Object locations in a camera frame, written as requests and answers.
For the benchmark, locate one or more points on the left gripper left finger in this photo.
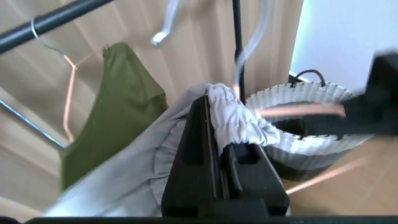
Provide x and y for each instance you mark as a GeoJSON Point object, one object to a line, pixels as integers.
{"type": "Point", "coordinates": [189, 174]}

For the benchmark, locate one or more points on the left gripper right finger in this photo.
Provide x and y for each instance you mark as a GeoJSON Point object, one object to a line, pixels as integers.
{"type": "Point", "coordinates": [252, 177]}

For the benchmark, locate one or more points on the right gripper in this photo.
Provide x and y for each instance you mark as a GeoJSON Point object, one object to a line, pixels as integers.
{"type": "Point", "coordinates": [379, 102]}

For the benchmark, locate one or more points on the pink clothes hanger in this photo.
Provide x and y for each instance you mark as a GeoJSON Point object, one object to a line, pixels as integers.
{"type": "Point", "coordinates": [295, 110]}
{"type": "Point", "coordinates": [70, 93]}

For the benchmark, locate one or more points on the pale grey shorts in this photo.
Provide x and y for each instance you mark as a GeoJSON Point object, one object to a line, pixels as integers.
{"type": "Point", "coordinates": [124, 180]}

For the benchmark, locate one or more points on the green shirt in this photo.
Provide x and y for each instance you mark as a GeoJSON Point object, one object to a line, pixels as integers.
{"type": "Point", "coordinates": [118, 102]}

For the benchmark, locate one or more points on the white laundry basket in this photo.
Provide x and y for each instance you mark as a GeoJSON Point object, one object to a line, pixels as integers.
{"type": "Point", "coordinates": [298, 155]}

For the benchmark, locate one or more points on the black clothes rack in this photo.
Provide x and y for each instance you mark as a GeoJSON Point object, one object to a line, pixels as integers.
{"type": "Point", "coordinates": [46, 23]}

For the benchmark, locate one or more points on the beige curtain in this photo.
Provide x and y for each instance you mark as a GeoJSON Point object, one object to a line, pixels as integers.
{"type": "Point", "coordinates": [192, 62]}

